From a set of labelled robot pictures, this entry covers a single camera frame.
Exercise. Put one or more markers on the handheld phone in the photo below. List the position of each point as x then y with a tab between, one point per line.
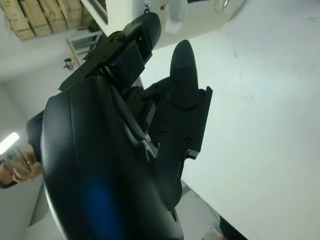
15	158

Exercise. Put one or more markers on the white two-slot toaster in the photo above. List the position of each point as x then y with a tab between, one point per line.
200	20

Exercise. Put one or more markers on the wooden crate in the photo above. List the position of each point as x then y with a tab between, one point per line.
37	17

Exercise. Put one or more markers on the ceiling light panel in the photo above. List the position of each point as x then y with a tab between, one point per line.
8	143

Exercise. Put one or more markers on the white metal frame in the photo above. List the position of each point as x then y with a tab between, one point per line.
82	45

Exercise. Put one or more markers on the standing person in dark clothes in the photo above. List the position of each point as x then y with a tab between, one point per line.
35	135

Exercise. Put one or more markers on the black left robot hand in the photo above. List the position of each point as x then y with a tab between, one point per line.
100	162

